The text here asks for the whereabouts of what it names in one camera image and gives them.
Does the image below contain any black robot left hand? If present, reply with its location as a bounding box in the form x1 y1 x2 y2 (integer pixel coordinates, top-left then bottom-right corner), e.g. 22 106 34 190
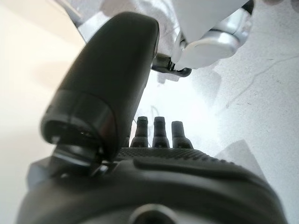
17 11 288 224

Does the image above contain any white silver robot leg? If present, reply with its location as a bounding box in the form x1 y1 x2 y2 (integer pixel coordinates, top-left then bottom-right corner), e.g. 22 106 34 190
171 0 255 70

